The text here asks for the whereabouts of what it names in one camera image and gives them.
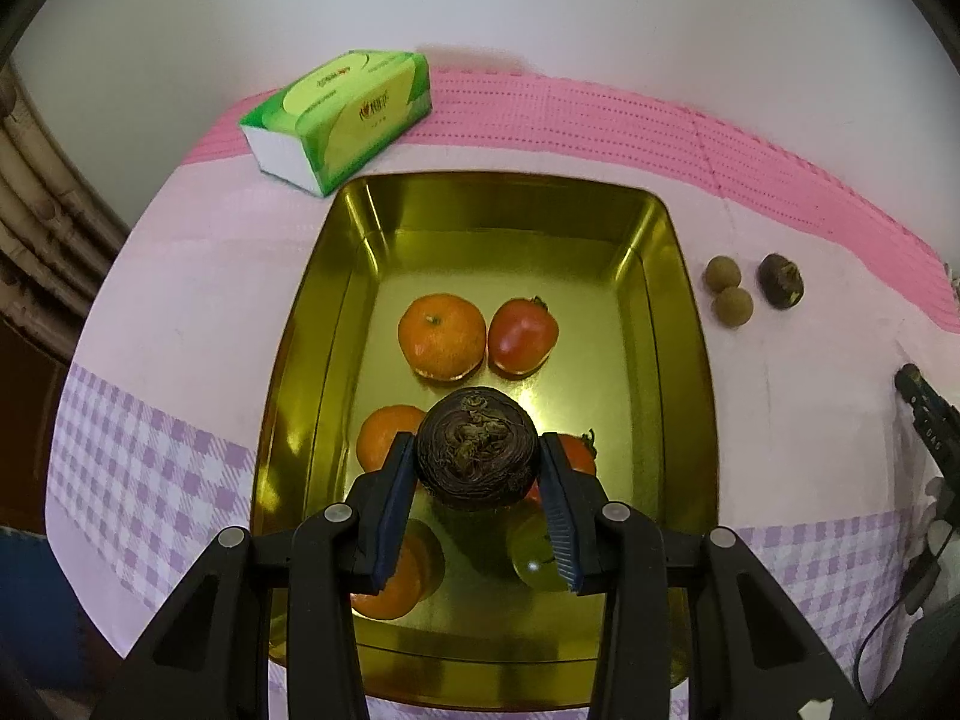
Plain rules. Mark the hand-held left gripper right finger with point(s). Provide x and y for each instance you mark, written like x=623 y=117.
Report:
x=559 y=521

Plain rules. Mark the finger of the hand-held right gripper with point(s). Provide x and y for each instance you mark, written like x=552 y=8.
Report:
x=928 y=411

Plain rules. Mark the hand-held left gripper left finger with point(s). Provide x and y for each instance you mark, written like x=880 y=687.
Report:
x=397 y=517

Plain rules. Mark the green tomato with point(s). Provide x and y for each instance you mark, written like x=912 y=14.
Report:
x=529 y=551

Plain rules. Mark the orange mandarin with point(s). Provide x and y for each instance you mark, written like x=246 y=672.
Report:
x=379 y=435
x=418 y=577
x=441 y=335

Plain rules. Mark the red tomato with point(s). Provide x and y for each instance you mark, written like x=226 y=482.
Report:
x=523 y=335
x=581 y=454

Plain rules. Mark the dark brown water chestnut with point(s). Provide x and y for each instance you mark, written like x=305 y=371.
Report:
x=781 y=280
x=476 y=450

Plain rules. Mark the red and gold tin box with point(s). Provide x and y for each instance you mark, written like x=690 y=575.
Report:
x=480 y=255

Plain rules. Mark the brown longan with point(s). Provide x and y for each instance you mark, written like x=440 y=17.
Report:
x=733 y=305
x=724 y=274

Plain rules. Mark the pink white checked tablecloth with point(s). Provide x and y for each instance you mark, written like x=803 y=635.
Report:
x=187 y=315

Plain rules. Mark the blue object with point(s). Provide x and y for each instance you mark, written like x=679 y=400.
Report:
x=30 y=592

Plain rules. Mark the green tissue pack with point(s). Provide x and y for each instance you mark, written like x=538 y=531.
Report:
x=345 y=116

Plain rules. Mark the bamboo furniture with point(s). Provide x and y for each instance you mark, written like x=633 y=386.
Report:
x=45 y=217

